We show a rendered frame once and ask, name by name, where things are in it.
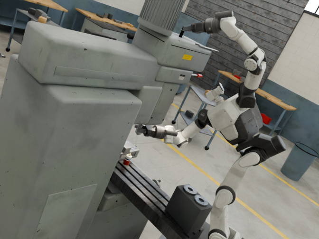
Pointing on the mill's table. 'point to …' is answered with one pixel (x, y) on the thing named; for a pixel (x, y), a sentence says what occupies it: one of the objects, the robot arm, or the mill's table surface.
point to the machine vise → (129, 151)
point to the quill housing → (163, 103)
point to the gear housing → (173, 75)
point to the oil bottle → (127, 160)
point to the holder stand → (188, 208)
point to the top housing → (172, 49)
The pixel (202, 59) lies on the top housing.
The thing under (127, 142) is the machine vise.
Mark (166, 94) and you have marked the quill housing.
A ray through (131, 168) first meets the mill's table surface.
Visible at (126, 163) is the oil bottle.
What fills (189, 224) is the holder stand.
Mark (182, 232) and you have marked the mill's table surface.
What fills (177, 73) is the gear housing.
